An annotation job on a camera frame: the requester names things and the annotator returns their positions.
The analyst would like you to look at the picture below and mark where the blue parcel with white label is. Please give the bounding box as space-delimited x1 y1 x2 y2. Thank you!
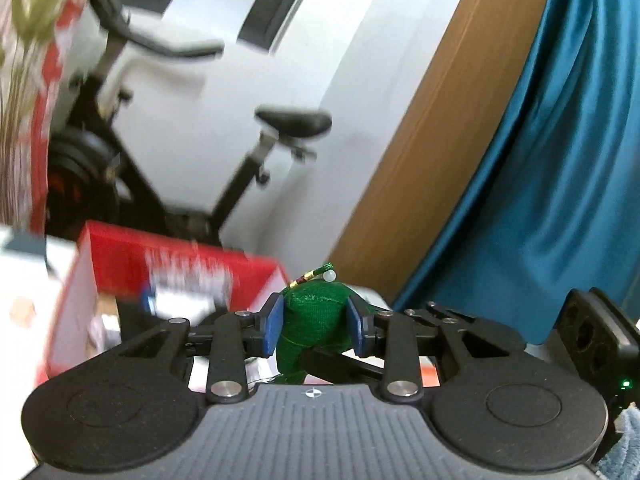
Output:
140 283 231 324

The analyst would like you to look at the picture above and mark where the teal blue curtain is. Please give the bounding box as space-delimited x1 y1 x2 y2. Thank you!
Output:
393 0 639 344

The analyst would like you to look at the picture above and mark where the black exercise bike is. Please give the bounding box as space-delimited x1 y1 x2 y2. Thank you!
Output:
46 0 342 248

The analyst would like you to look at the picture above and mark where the red strawberry cardboard box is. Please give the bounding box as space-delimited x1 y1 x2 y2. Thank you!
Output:
36 221 288 385

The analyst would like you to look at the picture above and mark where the wooden door frame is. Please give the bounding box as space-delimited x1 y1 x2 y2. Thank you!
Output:
331 0 546 301

